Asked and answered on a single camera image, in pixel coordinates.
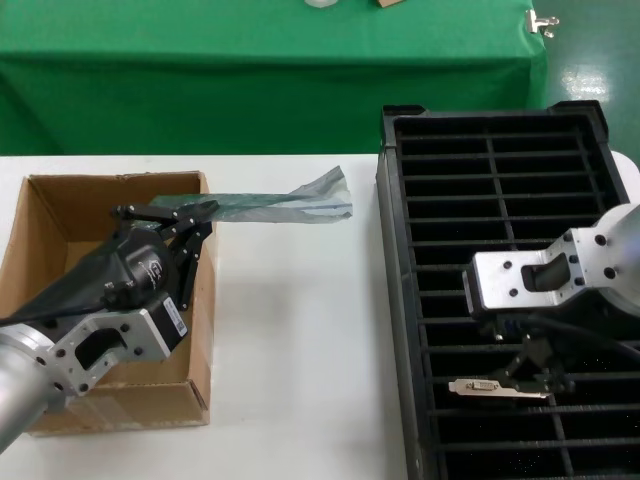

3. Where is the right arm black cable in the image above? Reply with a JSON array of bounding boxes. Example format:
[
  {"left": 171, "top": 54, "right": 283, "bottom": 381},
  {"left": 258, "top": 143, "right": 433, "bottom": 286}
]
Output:
[{"left": 524, "top": 319, "right": 640, "bottom": 362}]

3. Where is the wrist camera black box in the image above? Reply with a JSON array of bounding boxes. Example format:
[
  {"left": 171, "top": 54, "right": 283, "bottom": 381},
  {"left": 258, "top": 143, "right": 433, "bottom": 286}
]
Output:
[
  {"left": 141, "top": 294, "right": 191, "bottom": 361},
  {"left": 462, "top": 262, "right": 484, "bottom": 322}
]

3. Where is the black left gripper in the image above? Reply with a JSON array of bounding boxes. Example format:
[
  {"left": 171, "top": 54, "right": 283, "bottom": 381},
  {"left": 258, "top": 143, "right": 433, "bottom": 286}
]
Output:
[{"left": 7, "top": 199, "right": 222, "bottom": 335}]

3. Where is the left aluminium camera bracket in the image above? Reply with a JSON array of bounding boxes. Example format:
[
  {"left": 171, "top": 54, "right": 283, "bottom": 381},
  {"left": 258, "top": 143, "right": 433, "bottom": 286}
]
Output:
[{"left": 48, "top": 307, "right": 170, "bottom": 397}]

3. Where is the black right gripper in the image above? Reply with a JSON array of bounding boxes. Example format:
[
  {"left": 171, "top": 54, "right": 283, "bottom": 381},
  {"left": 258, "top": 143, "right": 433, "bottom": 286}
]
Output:
[{"left": 481, "top": 318, "right": 576, "bottom": 397}]

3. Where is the graphics card with metal bracket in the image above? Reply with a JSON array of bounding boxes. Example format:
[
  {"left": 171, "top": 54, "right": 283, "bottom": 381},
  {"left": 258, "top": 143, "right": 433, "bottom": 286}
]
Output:
[{"left": 447, "top": 377, "right": 554, "bottom": 401}]

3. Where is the transparent antistatic bag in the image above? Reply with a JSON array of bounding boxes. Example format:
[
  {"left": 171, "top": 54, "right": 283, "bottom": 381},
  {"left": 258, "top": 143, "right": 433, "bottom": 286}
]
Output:
[{"left": 147, "top": 164, "right": 354, "bottom": 227}]

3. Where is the black slotted container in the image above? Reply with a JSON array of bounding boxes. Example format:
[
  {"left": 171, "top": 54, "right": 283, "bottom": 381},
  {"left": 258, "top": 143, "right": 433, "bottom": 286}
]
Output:
[{"left": 374, "top": 99, "right": 640, "bottom": 480}]

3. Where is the green cloth covered table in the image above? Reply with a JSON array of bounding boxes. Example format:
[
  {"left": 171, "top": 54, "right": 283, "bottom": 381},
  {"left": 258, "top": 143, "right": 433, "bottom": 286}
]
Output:
[{"left": 0, "top": 0, "right": 551, "bottom": 157}]

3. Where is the brown cardboard box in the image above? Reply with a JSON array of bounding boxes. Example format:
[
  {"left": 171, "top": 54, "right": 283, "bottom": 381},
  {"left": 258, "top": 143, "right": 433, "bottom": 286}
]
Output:
[{"left": 0, "top": 170, "right": 221, "bottom": 439}]

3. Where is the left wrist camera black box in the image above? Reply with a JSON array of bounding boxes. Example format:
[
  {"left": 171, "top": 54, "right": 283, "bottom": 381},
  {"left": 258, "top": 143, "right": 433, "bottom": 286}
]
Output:
[{"left": 141, "top": 294, "right": 191, "bottom": 361}]

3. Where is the silver binder clip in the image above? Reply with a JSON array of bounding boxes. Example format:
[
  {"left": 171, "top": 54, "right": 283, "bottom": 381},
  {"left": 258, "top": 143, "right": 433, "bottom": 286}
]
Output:
[{"left": 525, "top": 9, "right": 561, "bottom": 39}]

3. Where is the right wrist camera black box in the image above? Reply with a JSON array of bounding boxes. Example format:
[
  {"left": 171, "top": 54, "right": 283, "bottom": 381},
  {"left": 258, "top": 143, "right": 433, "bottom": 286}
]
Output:
[{"left": 462, "top": 262, "right": 484, "bottom": 322}]

